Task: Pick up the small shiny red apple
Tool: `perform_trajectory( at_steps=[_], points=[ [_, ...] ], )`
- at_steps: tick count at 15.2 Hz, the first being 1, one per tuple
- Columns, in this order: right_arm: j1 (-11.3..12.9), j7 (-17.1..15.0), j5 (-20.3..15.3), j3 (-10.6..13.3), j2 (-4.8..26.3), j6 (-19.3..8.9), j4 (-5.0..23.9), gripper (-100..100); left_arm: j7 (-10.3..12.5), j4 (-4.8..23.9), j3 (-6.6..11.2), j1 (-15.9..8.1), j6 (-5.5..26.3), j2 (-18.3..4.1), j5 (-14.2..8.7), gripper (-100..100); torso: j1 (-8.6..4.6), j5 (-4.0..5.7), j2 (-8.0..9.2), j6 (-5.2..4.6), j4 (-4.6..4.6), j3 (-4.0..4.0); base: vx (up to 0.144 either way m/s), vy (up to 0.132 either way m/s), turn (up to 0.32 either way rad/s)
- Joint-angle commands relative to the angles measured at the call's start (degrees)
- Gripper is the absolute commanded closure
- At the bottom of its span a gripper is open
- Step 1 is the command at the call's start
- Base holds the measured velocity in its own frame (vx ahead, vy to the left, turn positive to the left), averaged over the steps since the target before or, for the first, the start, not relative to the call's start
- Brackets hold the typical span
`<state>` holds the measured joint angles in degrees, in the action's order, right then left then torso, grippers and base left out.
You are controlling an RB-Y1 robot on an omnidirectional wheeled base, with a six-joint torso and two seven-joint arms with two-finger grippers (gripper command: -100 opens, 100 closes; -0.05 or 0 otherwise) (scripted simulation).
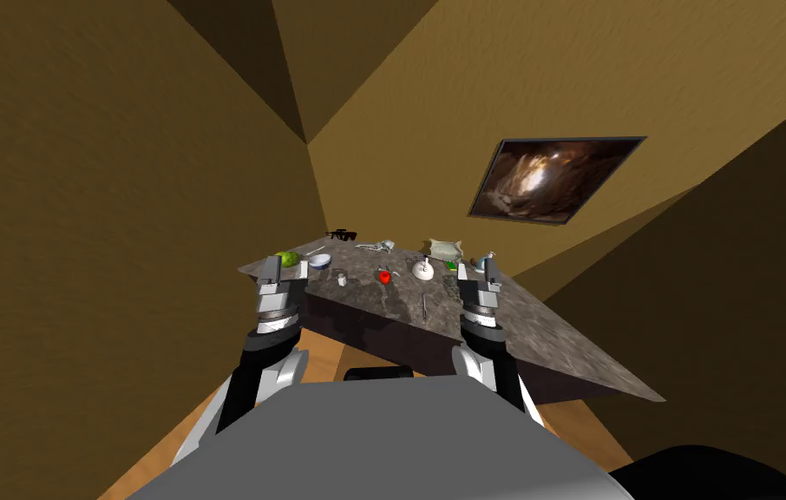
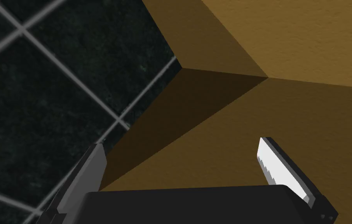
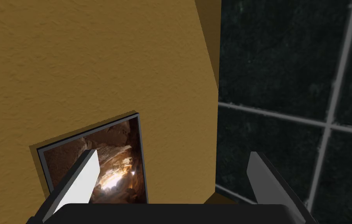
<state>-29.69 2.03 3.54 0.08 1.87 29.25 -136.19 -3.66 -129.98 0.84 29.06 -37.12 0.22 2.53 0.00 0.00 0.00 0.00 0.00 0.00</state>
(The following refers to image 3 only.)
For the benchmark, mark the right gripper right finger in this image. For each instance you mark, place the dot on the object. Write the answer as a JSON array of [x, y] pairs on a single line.
[[269, 183]]

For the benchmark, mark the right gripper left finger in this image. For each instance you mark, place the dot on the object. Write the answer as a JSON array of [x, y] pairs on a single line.
[[81, 182]]

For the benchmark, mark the framed brown cave picture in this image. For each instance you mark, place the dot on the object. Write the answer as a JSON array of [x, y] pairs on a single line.
[[118, 161]]

